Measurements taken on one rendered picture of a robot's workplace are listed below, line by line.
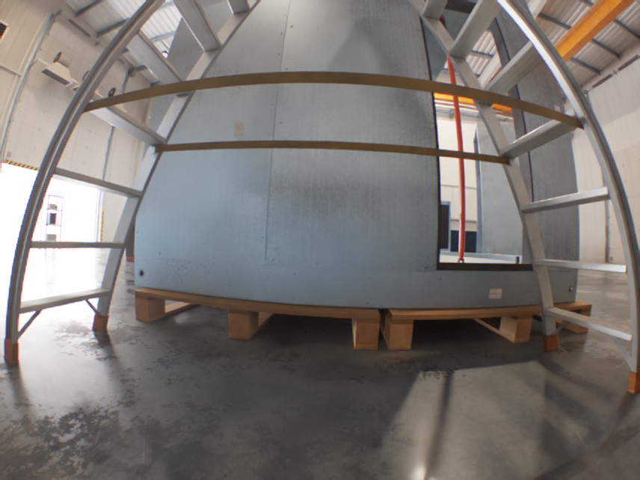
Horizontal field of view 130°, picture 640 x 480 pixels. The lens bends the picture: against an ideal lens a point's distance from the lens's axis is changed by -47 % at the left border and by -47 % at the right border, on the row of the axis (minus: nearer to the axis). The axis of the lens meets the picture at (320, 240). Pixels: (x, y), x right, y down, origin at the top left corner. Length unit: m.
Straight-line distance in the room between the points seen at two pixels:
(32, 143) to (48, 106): 1.37
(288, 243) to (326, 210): 0.23
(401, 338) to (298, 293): 0.51
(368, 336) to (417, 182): 0.73
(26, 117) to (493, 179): 12.24
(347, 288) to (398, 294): 0.24
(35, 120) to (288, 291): 9.99
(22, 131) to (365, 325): 10.13
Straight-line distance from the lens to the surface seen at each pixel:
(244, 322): 1.30
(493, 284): 1.49
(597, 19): 9.89
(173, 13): 11.24
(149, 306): 1.58
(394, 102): 1.48
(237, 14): 1.40
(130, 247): 5.33
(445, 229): 6.22
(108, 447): 0.72
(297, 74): 0.61
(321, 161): 1.33
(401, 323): 1.25
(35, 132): 10.49
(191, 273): 1.49
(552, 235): 1.72
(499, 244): 5.61
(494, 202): 5.66
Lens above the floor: 0.45
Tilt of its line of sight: 1 degrees up
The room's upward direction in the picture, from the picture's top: 2 degrees clockwise
